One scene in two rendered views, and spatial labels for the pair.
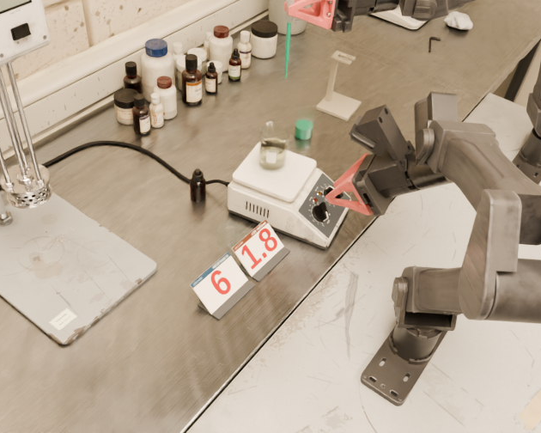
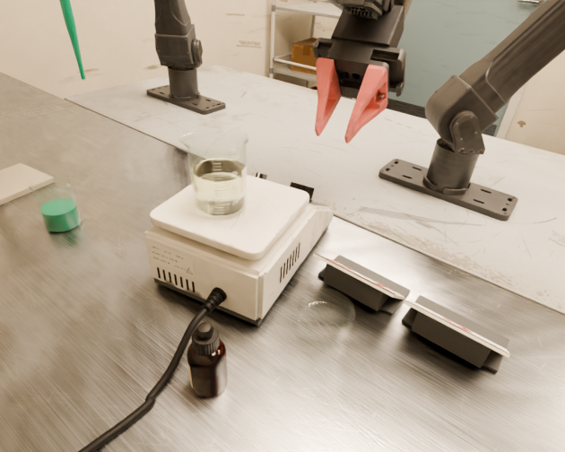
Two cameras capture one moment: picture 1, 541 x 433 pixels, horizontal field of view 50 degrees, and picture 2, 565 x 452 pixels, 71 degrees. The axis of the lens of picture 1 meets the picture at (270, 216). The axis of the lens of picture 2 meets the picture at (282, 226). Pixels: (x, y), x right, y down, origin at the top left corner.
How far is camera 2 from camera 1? 92 cm
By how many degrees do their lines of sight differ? 64
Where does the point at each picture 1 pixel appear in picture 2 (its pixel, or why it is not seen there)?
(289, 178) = (259, 191)
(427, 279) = (501, 73)
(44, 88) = not seen: outside the picture
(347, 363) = (491, 227)
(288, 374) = (540, 271)
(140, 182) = not seen: outside the picture
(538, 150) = (193, 81)
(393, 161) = (391, 11)
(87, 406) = not seen: outside the picture
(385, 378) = (497, 202)
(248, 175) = (254, 232)
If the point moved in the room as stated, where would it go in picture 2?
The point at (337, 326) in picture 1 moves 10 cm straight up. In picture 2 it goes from (444, 228) to (468, 160)
